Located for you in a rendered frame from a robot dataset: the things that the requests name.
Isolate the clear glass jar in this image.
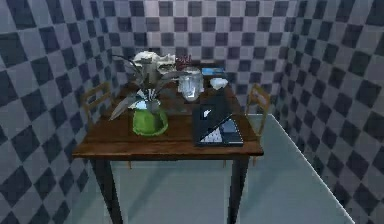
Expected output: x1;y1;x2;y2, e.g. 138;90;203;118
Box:
177;66;205;103

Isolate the black open laptop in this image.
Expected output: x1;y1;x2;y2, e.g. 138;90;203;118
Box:
192;95;245;148

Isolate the brown wooden table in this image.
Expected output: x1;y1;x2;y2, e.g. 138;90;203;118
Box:
71;61;265;224

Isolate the small white bowl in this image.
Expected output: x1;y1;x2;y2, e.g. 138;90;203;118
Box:
209;77;230;91

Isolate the house plant in green pot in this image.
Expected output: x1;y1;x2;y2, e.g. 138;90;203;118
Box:
109;54;190;137

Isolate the blue book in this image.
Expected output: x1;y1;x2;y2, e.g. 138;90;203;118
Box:
201;67;226;76

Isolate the dark red spiky object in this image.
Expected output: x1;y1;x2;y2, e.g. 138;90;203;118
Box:
175;54;193;70

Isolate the white crumpled sculpture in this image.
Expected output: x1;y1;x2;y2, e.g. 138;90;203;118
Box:
132;50;177;85

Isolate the brown wooden chair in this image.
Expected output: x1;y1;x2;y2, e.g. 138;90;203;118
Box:
80;81;133;170
222;83;272;168

